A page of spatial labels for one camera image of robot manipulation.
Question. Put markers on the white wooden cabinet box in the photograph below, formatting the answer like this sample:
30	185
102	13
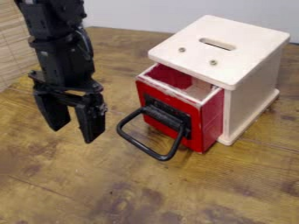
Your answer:
234	56

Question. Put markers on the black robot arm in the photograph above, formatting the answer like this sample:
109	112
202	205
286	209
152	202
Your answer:
52	18

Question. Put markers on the red drawer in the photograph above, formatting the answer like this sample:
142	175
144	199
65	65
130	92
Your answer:
180	93

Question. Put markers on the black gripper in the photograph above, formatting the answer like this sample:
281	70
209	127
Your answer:
65	83

